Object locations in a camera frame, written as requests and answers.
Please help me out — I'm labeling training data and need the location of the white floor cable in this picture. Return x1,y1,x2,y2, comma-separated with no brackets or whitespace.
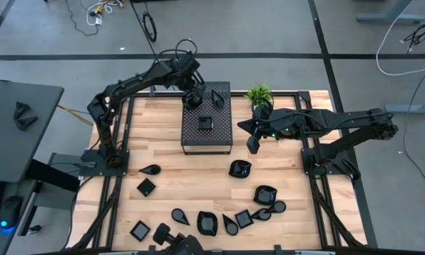
375,0,425,77

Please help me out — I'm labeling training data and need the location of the black desk leg base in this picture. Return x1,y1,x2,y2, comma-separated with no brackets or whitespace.
18,152,81,237

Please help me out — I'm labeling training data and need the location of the coiled black cable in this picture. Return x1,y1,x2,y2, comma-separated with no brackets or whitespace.
142,11,158,43

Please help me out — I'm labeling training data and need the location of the long curved black cable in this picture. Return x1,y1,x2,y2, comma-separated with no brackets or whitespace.
402,58,425,210

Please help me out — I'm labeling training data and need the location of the grey desk foot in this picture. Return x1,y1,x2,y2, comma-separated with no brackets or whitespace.
383,96,425,115
356,0,425,24

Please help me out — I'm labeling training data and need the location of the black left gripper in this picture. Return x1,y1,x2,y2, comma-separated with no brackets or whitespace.
179,70,206,104

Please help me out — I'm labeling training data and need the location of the green plant in white pot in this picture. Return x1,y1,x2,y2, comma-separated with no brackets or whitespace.
244,83,274,107

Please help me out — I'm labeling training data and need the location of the black teardrop mini plate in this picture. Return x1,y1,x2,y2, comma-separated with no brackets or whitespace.
268,200,288,214
250,208,272,222
138,164,162,176
222,213,239,237
171,208,191,227
210,89,226,110

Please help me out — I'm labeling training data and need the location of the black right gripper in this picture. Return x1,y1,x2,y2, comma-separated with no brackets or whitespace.
237,104,305,155

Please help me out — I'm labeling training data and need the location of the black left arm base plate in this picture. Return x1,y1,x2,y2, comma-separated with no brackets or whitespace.
79,149,130,178

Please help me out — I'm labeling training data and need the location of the black leaf-shaped mini plate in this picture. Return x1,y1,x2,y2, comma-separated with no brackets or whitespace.
253,184,278,206
196,210,219,237
228,159,253,179
183,95,204,111

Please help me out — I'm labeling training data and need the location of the dark grey desk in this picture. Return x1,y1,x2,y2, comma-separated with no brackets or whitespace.
0,79,65,183

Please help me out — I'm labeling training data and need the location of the black computer mouse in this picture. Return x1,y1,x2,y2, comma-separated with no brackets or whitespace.
0,195,23,230

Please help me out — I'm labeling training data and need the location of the black angular plastic part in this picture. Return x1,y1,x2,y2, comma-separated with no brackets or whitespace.
13,115,39,132
13,101,32,120

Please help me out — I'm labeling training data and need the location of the yellow cable beside table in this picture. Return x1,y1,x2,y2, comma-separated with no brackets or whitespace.
57,103,96,128

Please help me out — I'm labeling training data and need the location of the black cable bundle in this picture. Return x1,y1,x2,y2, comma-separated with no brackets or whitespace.
403,13,425,55

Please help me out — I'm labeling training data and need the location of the thin black floor cable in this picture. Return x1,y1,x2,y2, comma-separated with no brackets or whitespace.
64,0,100,37

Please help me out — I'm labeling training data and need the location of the black perforated metal shelf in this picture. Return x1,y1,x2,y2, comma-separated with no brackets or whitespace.
181,81,234,156

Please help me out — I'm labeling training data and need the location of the black square mini plate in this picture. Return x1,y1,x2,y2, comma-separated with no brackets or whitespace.
136,177,157,198
234,209,255,230
197,115,214,131
129,220,151,243

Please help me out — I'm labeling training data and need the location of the long straight black cable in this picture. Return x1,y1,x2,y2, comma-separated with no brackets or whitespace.
128,0,160,60

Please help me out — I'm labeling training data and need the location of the white and yellow cable bundle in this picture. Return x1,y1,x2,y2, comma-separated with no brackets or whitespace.
86,0,127,26

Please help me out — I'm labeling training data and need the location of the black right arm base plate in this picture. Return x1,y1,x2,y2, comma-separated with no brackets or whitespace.
300,147,358,177

